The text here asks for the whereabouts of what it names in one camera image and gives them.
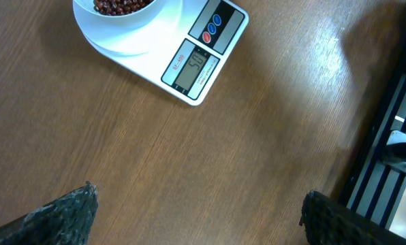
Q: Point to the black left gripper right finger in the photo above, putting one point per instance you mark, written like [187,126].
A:
[328,222]

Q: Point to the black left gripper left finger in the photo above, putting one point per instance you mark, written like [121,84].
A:
[66,220]

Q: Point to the white digital kitchen scale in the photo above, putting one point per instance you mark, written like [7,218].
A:
[182,50]

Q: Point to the white round bowl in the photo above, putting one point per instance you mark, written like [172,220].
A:
[137,19]

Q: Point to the red beans in bowl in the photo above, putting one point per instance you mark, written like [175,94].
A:
[119,7]

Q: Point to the aluminium frame rail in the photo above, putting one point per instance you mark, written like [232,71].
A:
[377,181]

